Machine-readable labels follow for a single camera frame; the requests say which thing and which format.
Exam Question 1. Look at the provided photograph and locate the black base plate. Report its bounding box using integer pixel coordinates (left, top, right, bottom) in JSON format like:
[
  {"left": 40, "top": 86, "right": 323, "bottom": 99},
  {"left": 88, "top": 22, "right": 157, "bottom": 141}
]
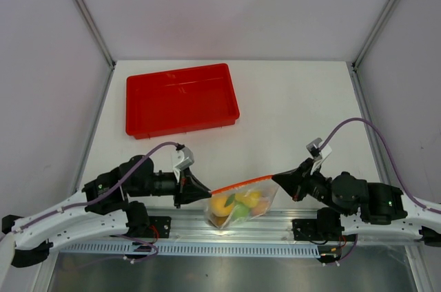
[
  {"left": 125, "top": 216, "right": 172, "bottom": 239},
  {"left": 291, "top": 218, "right": 339, "bottom": 245}
]

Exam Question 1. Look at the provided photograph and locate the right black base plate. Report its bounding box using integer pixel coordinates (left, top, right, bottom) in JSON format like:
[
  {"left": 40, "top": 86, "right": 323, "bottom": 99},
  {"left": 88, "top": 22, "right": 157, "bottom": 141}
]
[{"left": 291, "top": 218, "right": 339, "bottom": 245}]

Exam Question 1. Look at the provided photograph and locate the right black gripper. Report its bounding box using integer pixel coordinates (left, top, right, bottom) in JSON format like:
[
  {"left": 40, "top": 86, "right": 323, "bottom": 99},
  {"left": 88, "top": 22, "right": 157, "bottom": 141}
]
[{"left": 271, "top": 157, "right": 350, "bottom": 216}]

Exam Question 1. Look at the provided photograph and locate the perforated cable tray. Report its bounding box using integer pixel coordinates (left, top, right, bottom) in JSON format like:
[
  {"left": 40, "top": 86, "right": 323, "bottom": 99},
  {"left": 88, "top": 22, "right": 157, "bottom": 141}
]
[{"left": 61, "top": 240, "right": 325, "bottom": 258}]

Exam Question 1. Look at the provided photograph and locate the aluminium rail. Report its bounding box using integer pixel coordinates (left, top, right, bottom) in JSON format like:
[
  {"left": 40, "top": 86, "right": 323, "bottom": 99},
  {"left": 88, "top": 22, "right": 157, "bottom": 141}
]
[{"left": 46, "top": 207, "right": 423, "bottom": 245}]

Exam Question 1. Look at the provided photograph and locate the left frame post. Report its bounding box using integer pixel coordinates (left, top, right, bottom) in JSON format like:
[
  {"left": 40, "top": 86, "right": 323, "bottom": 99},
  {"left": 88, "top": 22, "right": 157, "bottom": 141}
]
[{"left": 72, "top": 0, "right": 116, "bottom": 69}]

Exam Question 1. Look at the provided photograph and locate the yellow lemon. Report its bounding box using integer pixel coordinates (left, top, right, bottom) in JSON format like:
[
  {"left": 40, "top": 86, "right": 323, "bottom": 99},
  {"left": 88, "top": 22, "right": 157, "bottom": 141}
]
[{"left": 241, "top": 191, "right": 261, "bottom": 209}]

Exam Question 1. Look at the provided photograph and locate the clear zip top bag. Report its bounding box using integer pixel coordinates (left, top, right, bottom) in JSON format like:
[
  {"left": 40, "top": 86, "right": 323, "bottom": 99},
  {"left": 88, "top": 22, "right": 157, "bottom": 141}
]
[{"left": 204, "top": 175, "right": 279, "bottom": 230}]

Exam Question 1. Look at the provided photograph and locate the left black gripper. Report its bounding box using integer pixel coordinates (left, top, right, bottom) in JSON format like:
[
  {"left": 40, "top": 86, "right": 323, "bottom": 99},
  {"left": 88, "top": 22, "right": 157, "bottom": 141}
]
[{"left": 129, "top": 167, "right": 212, "bottom": 209}]

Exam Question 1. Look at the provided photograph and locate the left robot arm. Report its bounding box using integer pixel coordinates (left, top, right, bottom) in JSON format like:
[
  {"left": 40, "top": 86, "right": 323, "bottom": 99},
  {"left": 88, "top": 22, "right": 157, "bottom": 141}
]
[{"left": 1, "top": 154, "right": 212, "bottom": 271}]

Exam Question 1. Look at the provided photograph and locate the brown kiwi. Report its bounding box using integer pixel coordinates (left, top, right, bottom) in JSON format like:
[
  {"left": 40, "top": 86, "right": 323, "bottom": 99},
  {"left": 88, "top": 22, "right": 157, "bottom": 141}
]
[{"left": 211, "top": 216, "right": 228, "bottom": 229}]

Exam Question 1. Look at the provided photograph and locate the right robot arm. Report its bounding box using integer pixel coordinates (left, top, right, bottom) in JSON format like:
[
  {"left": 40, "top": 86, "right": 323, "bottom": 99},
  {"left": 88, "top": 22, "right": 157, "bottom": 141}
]
[{"left": 271, "top": 158, "right": 440, "bottom": 247}]

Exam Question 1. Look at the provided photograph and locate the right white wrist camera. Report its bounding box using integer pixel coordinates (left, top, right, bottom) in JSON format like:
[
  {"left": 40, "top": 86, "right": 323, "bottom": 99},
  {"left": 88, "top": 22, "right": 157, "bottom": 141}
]
[{"left": 306, "top": 138, "right": 332, "bottom": 174}]

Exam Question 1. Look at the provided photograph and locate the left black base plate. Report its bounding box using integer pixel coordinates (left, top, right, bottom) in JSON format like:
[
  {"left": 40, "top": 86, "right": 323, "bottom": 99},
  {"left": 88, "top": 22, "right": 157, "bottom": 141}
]
[{"left": 125, "top": 216, "right": 172, "bottom": 239}]

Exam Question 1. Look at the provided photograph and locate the green apple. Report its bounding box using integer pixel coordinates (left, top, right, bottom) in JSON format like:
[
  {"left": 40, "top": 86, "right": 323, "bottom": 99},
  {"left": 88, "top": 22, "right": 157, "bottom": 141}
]
[{"left": 231, "top": 203, "right": 250, "bottom": 222}]

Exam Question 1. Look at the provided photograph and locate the small pink peach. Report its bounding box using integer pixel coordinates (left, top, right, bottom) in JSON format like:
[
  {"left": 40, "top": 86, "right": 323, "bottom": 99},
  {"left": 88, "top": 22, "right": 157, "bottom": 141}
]
[{"left": 252, "top": 199, "right": 271, "bottom": 216}]

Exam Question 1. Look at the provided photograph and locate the large orange peach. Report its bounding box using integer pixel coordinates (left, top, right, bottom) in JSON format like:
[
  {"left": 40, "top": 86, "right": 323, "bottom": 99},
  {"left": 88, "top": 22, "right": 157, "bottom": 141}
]
[{"left": 209, "top": 195, "right": 235, "bottom": 217}]

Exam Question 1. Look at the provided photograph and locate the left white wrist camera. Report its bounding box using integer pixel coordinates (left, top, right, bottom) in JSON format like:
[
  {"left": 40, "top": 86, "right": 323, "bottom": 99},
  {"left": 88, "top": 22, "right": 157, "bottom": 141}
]
[{"left": 172, "top": 144, "right": 194, "bottom": 181}]

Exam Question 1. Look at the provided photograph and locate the red plastic bin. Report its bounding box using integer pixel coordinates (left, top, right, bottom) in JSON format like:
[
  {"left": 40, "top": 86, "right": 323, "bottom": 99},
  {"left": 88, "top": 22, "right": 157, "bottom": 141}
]
[{"left": 125, "top": 63, "right": 240, "bottom": 139}]

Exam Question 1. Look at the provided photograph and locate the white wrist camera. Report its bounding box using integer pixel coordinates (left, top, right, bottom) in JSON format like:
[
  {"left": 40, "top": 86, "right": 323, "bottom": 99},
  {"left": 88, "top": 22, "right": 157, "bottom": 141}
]
[
  {"left": 306, "top": 138, "right": 332, "bottom": 174},
  {"left": 172, "top": 144, "right": 194, "bottom": 181}
]

